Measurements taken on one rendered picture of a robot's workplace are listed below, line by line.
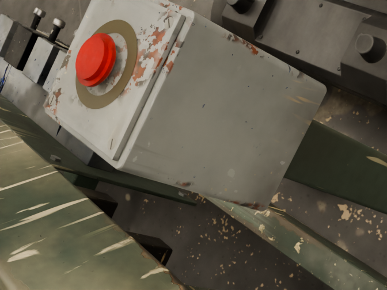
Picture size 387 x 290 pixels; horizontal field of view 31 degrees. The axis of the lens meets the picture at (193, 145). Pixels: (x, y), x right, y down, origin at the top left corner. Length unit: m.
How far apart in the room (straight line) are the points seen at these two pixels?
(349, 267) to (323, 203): 0.29
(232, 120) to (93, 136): 0.10
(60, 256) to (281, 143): 0.21
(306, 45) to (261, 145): 0.83
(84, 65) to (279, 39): 0.94
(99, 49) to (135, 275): 0.20
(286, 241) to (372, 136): 0.31
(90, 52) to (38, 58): 0.42
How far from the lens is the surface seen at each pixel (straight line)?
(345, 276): 1.22
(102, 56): 0.49
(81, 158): 0.82
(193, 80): 0.48
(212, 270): 1.63
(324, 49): 1.34
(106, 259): 0.60
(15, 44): 0.98
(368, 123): 1.46
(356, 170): 0.71
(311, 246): 1.26
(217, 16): 1.56
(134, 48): 0.48
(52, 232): 0.64
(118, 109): 0.48
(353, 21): 1.33
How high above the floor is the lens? 1.22
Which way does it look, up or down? 44 degrees down
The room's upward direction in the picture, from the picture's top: 70 degrees counter-clockwise
